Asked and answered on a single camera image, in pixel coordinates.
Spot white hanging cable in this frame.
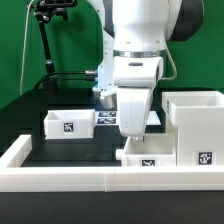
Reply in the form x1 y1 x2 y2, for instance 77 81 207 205
19 0 36 96

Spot white drawer box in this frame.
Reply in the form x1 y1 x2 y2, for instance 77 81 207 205
44 109 96 139
115 134 176 167

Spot white drawer cabinet frame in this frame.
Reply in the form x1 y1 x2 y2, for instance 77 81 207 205
162 91 224 166

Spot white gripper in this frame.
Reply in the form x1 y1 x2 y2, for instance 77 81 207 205
117 87 152 144

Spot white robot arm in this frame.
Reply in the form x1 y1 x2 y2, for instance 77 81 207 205
87 0 204 141

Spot black camera stand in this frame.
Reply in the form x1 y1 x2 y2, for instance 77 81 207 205
29 0 78 90

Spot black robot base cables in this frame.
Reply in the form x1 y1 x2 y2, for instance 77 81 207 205
33 69 99 90

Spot white workspace border frame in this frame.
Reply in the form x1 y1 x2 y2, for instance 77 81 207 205
0 135 224 192

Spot white fiducial marker plate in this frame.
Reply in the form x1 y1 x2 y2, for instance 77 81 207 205
95 111 161 126

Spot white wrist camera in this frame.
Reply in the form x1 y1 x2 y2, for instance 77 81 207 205
100 87 117 110

